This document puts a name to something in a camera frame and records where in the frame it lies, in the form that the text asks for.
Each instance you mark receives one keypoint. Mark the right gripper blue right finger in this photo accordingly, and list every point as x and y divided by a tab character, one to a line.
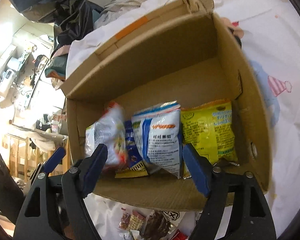
200	169

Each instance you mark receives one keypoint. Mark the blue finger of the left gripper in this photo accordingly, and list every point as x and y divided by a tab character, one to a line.
54	160

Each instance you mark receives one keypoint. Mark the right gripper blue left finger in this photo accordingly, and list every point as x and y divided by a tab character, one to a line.
90	169

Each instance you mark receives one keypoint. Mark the yellow snack bag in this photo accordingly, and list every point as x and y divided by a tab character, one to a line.
208	128

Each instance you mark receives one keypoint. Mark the white grey snack bag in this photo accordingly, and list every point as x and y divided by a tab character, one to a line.
110	131

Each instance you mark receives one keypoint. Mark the blue cartoon snack bag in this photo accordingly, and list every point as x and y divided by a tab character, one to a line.
134	167

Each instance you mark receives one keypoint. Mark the white blue snack bag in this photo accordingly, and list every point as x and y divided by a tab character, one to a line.
158	137

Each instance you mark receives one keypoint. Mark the dark brown snack packet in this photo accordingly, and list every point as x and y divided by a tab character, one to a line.
157	226

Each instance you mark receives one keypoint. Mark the white black character packet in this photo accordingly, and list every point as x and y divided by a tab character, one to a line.
172	215

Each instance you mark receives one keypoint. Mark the red white snack bar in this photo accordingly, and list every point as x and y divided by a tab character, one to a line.
178	235

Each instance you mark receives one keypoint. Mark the white microwave oven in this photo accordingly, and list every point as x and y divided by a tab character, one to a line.
6	82

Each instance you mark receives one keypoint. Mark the brown cardboard box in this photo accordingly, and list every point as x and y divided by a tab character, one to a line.
179	52

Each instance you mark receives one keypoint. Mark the dark grey cloth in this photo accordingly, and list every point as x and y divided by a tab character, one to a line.
237	38

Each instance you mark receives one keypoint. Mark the black plastic bag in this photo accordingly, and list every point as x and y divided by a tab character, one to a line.
72	19

